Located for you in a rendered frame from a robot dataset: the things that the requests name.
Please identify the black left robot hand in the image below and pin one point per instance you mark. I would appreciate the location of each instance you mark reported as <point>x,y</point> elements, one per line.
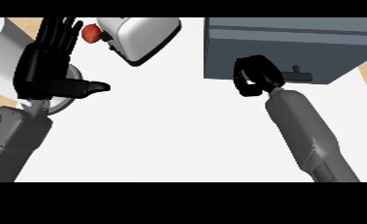
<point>41,68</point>

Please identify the white toaster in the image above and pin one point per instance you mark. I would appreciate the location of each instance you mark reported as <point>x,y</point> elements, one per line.
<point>141,37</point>

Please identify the grey round cup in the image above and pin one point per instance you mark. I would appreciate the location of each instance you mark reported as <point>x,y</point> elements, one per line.
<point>67,100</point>

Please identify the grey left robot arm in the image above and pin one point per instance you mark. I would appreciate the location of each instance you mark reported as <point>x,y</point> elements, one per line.
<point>21,137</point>

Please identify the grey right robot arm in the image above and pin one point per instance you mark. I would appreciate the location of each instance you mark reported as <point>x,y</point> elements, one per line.
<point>308,134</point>

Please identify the dark grey drawer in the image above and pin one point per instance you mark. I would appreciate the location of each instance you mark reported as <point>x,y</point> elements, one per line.
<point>282,48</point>

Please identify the red apple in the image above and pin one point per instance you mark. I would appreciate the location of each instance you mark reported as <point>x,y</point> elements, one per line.
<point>91,34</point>

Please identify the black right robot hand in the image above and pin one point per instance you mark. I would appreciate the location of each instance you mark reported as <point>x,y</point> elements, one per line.
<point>261,72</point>

